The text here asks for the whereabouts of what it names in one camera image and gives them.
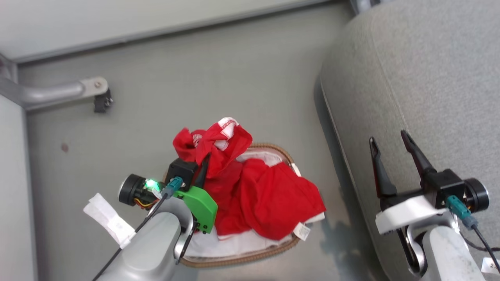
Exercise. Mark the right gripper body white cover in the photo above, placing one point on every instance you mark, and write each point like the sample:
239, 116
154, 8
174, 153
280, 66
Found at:
445, 187

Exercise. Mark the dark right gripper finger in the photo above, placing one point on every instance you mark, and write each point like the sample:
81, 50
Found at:
418, 158
381, 173

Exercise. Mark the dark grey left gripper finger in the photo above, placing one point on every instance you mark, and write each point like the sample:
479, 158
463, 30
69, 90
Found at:
203, 173

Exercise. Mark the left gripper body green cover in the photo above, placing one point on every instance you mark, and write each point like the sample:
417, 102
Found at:
201, 208

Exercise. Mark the red clothing with white trim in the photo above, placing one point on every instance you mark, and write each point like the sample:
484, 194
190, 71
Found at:
265, 195

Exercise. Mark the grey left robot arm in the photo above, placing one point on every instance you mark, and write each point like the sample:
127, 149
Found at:
148, 249

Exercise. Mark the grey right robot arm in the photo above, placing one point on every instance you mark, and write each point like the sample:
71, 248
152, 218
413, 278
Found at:
449, 257

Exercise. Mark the white wicker laundry basket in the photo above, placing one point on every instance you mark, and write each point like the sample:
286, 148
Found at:
242, 259

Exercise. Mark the grey fabric sofa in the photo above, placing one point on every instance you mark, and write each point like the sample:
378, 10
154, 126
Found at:
429, 78

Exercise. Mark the small white printed label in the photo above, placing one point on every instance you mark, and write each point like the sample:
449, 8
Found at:
490, 265

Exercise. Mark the white paper tag strip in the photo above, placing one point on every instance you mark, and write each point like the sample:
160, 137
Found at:
105, 216

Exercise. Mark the black caster wheel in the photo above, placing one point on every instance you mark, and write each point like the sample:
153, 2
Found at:
102, 103

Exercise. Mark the grey metal partition foot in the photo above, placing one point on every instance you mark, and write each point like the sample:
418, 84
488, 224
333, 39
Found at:
50, 93

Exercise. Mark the grey partition post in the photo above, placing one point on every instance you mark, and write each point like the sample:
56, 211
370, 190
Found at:
363, 4

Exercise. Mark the grey partition corner frame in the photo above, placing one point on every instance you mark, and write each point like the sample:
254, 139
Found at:
8, 84

